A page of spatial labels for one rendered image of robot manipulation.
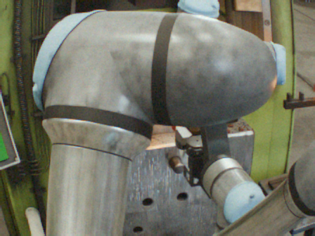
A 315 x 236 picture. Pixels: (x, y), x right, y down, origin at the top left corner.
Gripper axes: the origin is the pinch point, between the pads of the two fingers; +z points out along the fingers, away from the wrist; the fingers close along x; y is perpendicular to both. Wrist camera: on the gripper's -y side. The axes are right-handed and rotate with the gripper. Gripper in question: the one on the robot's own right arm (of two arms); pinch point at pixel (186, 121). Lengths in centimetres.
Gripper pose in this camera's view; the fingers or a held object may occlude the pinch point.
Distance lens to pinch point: 120.0
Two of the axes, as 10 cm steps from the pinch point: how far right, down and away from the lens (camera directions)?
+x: 9.6, -1.3, 2.4
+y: 0.3, 9.2, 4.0
